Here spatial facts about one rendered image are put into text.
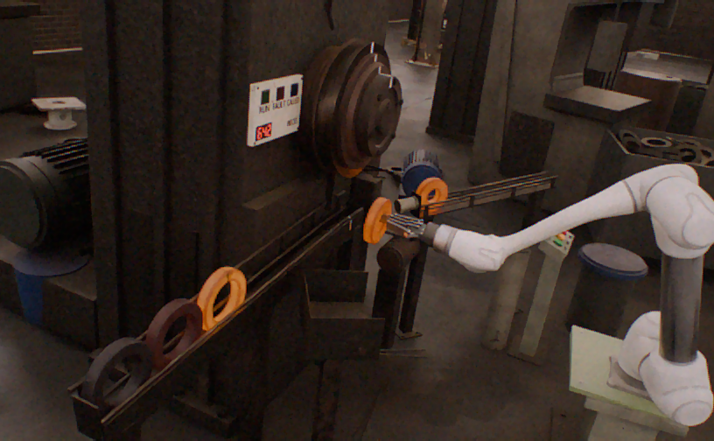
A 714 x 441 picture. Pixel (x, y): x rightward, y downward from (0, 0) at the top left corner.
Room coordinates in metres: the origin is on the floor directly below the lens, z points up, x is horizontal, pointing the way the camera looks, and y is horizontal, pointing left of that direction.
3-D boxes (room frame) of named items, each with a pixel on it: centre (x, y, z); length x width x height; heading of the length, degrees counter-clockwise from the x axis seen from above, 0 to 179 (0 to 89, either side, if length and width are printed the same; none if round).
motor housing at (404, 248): (2.32, -0.21, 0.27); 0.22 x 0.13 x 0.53; 157
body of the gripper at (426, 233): (1.74, -0.22, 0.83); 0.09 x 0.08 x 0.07; 67
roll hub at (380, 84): (2.03, -0.04, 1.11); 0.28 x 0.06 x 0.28; 157
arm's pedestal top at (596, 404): (1.76, -1.05, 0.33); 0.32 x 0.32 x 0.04; 74
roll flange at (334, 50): (2.11, 0.12, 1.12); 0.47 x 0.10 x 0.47; 157
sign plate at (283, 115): (1.80, 0.28, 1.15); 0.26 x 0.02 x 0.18; 157
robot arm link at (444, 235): (1.71, -0.29, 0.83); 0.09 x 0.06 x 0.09; 157
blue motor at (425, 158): (4.30, -0.46, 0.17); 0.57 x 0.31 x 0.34; 177
